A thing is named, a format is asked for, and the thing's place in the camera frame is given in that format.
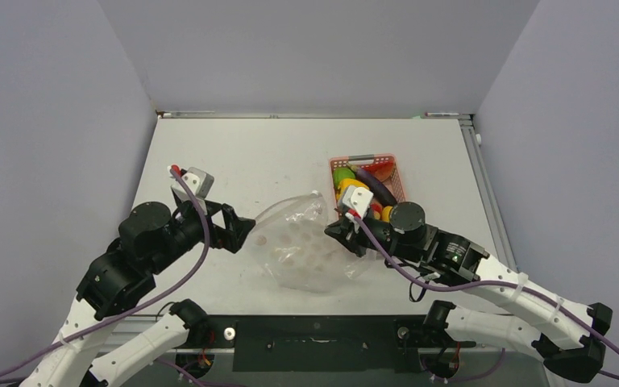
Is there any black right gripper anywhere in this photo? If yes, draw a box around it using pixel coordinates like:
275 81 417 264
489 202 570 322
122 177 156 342
326 209 422 262

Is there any clear dotted zip top bag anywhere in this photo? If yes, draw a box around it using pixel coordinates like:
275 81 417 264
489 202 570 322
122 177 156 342
243 191 377 293

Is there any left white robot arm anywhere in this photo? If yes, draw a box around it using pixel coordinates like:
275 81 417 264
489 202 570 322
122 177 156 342
20 201 255 386

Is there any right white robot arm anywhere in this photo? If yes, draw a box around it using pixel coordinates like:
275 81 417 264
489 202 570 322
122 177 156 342
324 202 613 383

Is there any yellow toy lemon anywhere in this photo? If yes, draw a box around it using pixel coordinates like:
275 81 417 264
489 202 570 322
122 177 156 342
380 206 393 223

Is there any yellow toy bell pepper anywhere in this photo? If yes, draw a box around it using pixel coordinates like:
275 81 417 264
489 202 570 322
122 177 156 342
335 178 368 201

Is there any purple toy eggplant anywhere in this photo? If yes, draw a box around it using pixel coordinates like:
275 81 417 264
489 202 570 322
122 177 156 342
350 165 398 206

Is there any green toy apple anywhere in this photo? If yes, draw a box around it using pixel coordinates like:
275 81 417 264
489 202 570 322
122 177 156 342
332 167 355 189

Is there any pink perforated plastic basket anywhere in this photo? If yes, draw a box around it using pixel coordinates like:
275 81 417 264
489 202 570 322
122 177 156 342
329 153 407 214

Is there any red watermelon slice toy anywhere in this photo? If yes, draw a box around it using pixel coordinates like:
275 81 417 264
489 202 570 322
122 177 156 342
364 161 395 182

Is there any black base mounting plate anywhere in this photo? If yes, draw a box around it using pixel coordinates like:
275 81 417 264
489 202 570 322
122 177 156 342
177 315 473 372

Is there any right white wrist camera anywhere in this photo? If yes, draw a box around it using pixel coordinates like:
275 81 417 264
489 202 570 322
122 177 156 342
337 187 374 218

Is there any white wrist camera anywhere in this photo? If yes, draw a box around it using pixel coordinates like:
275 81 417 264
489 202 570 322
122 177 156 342
337 187 374 218
169 164 214 210

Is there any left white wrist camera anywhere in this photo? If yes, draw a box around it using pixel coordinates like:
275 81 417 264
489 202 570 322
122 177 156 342
169 164 214 210

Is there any black looped cable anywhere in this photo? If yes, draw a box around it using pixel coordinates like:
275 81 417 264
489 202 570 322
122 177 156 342
408 267 442 304

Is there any aluminium table edge rail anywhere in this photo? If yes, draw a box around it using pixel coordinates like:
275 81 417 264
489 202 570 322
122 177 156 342
459 114 517 271

